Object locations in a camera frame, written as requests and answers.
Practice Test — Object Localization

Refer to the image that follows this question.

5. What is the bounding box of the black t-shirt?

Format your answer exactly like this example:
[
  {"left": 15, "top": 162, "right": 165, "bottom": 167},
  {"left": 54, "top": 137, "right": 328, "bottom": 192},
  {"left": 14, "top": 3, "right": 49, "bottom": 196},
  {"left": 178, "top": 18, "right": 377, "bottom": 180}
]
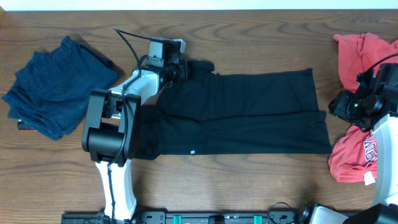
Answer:
[{"left": 136, "top": 61, "right": 332, "bottom": 160}]

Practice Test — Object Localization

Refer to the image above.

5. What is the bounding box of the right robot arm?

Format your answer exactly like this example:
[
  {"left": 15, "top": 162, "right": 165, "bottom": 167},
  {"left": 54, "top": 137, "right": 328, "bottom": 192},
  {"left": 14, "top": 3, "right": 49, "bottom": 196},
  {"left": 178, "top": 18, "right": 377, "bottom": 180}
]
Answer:
[{"left": 294, "top": 60, "right": 397, "bottom": 224}]

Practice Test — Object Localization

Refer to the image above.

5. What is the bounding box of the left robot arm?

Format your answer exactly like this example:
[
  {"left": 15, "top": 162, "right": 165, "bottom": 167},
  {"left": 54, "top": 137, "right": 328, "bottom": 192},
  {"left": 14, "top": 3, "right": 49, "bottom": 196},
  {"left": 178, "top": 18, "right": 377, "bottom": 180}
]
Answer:
[{"left": 82, "top": 37, "right": 189, "bottom": 223}]

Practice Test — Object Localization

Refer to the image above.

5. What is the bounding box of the red t-shirt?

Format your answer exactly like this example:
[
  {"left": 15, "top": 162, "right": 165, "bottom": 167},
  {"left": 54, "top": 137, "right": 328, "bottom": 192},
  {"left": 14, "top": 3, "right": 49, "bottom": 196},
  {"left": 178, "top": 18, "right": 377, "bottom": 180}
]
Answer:
[{"left": 328, "top": 33, "right": 397, "bottom": 185}]

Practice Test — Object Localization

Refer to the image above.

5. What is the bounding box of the folded navy blue garment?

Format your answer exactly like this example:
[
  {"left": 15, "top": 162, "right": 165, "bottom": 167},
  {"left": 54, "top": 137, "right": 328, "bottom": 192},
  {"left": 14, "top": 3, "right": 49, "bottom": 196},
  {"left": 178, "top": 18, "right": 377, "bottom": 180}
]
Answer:
[{"left": 3, "top": 36, "right": 119, "bottom": 141}]

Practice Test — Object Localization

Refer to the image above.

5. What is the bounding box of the dark folded garment under stack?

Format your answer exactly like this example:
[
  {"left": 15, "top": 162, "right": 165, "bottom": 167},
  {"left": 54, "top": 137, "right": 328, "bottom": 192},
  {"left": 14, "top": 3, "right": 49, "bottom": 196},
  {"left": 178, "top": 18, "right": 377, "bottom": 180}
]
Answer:
[{"left": 17, "top": 120, "right": 36, "bottom": 131}]

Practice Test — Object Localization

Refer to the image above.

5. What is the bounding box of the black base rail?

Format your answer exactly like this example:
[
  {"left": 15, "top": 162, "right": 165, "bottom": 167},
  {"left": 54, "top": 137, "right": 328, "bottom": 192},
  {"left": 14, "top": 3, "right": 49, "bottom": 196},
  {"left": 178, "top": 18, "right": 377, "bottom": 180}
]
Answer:
[{"left": 60, "top": 210, "right": 312, "bottom": 224}]

